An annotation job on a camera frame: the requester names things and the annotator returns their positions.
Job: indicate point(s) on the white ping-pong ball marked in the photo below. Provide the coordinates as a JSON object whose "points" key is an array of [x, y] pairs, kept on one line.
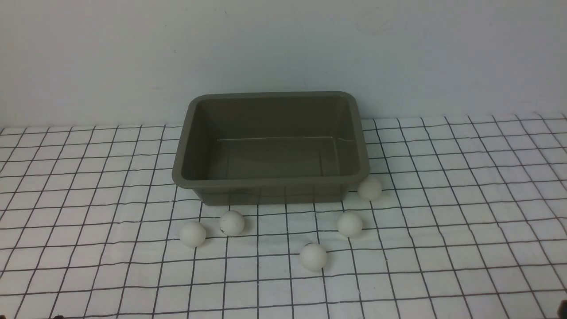
{"points": [[232, 223]]}

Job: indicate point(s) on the white ping-pong ball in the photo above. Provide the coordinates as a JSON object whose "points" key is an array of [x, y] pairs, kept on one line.
{"points": [[192, 234], [313, 257], [349, 224], [369, 189]]}

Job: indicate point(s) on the white ping-pong ball front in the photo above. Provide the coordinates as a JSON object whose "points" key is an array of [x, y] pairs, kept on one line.
{"points": [[313, 257]]}

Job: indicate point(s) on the olive green plastic bin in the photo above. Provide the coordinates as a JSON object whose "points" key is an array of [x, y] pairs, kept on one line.
{"points": [[271, 148]]}

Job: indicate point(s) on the white checkered tablecloth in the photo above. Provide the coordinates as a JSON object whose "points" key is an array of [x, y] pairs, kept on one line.
{"points": [[471, 223]]}

